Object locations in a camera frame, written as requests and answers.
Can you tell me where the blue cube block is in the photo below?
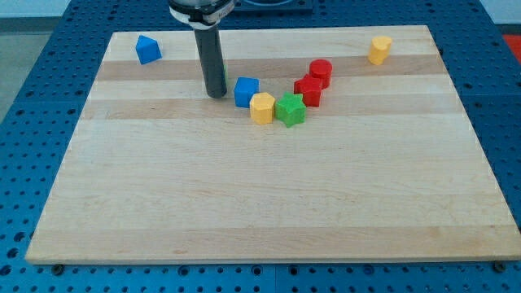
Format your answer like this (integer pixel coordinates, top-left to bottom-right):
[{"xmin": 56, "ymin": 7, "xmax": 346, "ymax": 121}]
[{"xmin": 234, "ymin": 77, "xmax": 260, "ymax": 108}]

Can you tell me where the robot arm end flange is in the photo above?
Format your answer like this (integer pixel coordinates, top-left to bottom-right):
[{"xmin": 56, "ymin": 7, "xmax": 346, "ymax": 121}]
[{"xmin": 168, "ymin": 0, "xmax": 237, "ymax": 30}]

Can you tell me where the green star block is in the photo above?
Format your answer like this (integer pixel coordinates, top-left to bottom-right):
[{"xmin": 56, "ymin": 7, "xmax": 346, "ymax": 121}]
[{"xmin": 275, "ymin": 92, "xmax": 306, "ymax": 128}]

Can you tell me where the red star block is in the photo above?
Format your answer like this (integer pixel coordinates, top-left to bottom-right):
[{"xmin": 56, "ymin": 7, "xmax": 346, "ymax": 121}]
[{"xmin": 294, "ymin": 74, "xmax": 322, "ymax": 107}]

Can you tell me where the yellow hexagon block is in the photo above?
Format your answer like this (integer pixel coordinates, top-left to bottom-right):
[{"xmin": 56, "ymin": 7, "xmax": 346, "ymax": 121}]
[{"xmin": 250, "ymin": 92, "xmax": 275, "ymax": 125}]

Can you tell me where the wooden board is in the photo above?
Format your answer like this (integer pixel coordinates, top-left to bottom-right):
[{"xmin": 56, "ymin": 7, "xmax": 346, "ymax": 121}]
[{"xmin": 26, "ymin": 25, "xmax": 520, "ymax": 265}]

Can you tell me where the green block behind rod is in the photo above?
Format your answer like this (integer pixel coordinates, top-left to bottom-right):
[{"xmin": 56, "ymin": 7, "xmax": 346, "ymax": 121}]
[{"xmin": 223, "ymin": 64, "xmax": 228, "ymax": 88}]

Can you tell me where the red cylinder block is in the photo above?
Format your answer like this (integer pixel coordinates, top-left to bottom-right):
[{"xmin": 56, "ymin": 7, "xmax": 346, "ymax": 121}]
[{"xmin": 309, "ymin": 59, "xmax": 333, "ymax": 89}]

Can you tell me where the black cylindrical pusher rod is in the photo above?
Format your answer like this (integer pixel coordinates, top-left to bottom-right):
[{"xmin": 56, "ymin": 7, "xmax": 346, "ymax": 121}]
[{"xmin": 195, "ymin": 26, "xmax": 227, "ymax": 98}]

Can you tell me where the blue pentagon block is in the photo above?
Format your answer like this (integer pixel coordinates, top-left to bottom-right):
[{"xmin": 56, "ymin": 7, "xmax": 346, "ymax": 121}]
[{"xmin": 135, "ymin": 35, "xmax": 162, "ymax": 64}]

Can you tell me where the yellow heart block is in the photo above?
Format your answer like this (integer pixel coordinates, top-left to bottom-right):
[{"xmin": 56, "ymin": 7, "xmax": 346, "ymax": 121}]
[{"xmin": 368, "ymin": 36, "xmax": 393, "ymax": 65}]

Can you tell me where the dark blue base plate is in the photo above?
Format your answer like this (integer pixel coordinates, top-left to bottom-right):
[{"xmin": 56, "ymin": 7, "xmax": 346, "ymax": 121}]
[{"xmin": 234, "ymin": 0, "xmax": 313, "ymax": 13}]

